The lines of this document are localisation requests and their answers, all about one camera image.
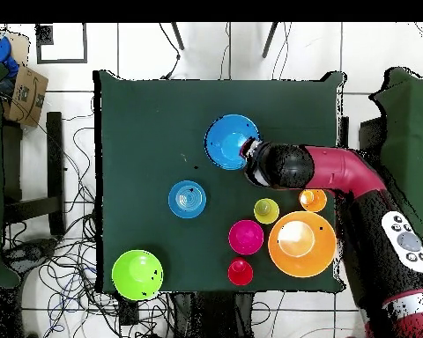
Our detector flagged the pale yellow cup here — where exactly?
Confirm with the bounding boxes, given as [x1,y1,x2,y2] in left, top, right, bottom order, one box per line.
[253,197,280,225]

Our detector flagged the dark green tablecloth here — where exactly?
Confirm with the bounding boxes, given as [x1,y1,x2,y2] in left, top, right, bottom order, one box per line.
[93,70,346,294]

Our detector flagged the black stool frame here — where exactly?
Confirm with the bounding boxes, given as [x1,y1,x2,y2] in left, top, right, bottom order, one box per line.
[1,111,66,237]

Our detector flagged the green bowl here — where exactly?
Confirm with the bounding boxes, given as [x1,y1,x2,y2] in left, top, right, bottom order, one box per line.
[111,249,165,302]

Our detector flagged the flat-bottomed blue bowl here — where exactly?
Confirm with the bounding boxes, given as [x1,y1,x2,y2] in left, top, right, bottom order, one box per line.
[167,180,208,220]

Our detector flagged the red cup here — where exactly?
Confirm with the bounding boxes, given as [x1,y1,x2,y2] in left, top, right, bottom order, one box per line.
[226,256,255,287]

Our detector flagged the cardboard box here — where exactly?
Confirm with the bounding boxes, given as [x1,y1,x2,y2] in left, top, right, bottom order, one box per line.
[3,64,49,129]

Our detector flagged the magenta bowl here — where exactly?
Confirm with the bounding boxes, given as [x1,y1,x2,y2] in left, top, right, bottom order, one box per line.
[227,219,265,256]

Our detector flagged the large yellow bowl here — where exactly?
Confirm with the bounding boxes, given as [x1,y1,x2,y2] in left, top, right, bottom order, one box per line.
[267,210,338,279]

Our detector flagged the tangle of black cables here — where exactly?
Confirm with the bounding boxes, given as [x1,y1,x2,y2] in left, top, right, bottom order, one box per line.
[3,105,170,338]

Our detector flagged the black pedestal foot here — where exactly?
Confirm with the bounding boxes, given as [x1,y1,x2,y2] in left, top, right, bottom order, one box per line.
[1,239,59,274]

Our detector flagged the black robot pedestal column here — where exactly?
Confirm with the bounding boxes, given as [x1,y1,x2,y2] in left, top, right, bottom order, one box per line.
[172,291,256,338]

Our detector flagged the large blue bowl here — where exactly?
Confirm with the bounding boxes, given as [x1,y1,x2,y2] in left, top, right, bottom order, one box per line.
[204,113,261,172]

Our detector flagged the amber yellow cup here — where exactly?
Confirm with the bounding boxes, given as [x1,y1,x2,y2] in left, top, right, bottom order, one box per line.
[298,188,328,213]

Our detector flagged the blue cloth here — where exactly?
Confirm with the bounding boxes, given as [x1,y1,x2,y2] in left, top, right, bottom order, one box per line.
[0,36,20,78]

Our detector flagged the black tripod cable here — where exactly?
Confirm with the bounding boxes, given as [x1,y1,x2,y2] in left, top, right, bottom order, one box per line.
[158,22,182,80]

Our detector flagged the grey square frame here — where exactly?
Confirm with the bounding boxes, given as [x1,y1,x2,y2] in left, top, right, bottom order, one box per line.
[35,22,88,65]

